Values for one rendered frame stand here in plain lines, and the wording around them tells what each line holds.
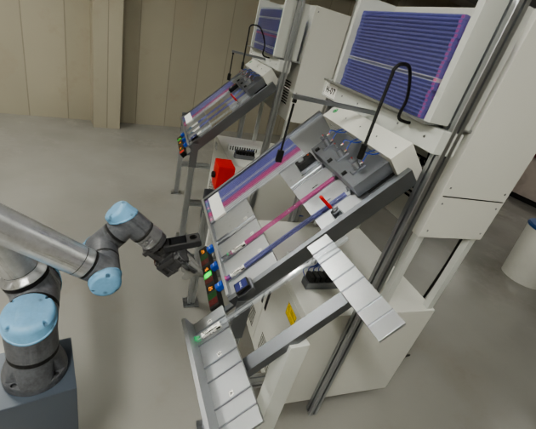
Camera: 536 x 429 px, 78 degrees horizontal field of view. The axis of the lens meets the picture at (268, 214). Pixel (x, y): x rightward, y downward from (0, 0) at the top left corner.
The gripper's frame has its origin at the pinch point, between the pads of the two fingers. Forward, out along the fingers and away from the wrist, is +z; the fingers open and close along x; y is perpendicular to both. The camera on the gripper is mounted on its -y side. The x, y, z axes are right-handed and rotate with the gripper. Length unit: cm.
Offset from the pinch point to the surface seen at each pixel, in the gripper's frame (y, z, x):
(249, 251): -14.9, 9.9, -6.0
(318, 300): -23, 46, 2
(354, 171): -60, 3, 1
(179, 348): 54, 54, -30
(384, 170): -67, 6, 6
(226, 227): -9.4, 9.9, -27.8
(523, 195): -372, 501, -284
